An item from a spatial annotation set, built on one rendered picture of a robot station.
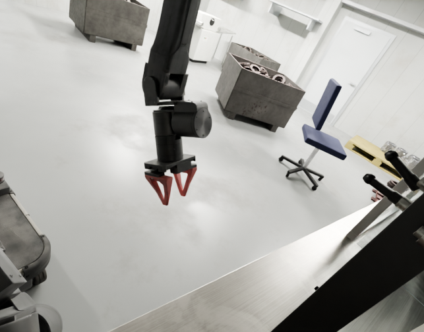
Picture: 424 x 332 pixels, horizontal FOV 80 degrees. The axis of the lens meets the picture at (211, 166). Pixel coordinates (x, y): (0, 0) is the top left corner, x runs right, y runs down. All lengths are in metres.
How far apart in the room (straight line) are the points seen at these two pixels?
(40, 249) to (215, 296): 1.00
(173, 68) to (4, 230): 1.24
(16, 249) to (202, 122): 1.18
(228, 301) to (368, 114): 6.59
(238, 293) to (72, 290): 1.10
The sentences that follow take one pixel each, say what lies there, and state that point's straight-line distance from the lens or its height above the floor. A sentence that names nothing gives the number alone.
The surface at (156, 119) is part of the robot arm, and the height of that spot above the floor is 1.20.
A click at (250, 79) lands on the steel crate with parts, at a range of 4.00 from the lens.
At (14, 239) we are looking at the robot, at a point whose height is 0.24.
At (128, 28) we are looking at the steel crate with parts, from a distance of 5.72.
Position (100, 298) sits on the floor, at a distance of 1.61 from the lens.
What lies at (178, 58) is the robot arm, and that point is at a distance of 0.51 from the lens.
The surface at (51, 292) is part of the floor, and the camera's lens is 1.63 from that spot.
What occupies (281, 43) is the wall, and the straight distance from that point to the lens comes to 7.57.
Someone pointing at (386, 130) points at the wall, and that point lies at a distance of 7.06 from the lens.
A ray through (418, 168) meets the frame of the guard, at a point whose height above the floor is 1.25.
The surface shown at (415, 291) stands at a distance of 1.16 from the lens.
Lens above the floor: 1.44
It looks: 31 degrees down
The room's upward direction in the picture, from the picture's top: 25 degrees clockwise
